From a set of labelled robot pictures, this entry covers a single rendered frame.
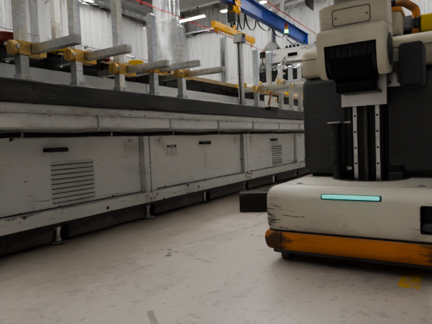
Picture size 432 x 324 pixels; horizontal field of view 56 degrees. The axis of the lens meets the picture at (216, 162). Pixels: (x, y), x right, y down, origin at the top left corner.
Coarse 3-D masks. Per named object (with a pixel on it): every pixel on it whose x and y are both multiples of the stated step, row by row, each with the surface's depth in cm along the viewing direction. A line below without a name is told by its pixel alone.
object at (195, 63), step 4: (192, 60) 204; (196, 60) 203; (200, 60) 205; (172, 64) 210; (176, 64) 209; (180, 64) 208; (184, 64) 206; (188, 64) 205; (192, 64) 204; (196, 64) 203; (200, 64) 205; (164, 68) 213; (168, 68) 212; (172, 68) 210; (176, 68) 209; (180, 68) 208; (184, 68) 209; (140, 72) 222; (144, 72) 220; (136, 76) 225
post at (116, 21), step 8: (112, 0) 190; (120, 0) 192; (112, 8) 190; (120, 8) 191; (112, 16) 190; (120, 16) 191; (112, 24) 191; (120, 24) 191; (112, 32) 191; (120, 32) 191; (112, 40) 191; (120, 40) 191; (120, 56) 191; (120, 80) 191
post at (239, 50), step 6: (240, 42) 295; (240, 48) 295; (240, 54) 295; (240, 60) 295; (240, 66) 295; (240, 72) 296; (240, 78) 296; (240, 84) 296; (240, 90) 297; (240, 96) 297; (240, 102) 297
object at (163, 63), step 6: (162, 60) 182; (168, 60) 183; (132, 66) 192; (138, 66) 190; (144, 66) 188; (150, 66) 186; (156, 66) 184; (162, 66) 183; (168, 66) 183; (102, 72) 202; (108, 72) 200; (132, 72) 194; (102, 78) 204
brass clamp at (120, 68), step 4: (112, 64) 189; (116, 64) 189; (120, 64) 190; (124, 64) 192; (128, 64) 195; (112, 68) 189; (116, 68) 188; (120, 68) 190; (124, 68) 192; (112, 72) 189; (116, 72) 189; (120, 72) 190; (124, 72) 192; (128, 76) 200
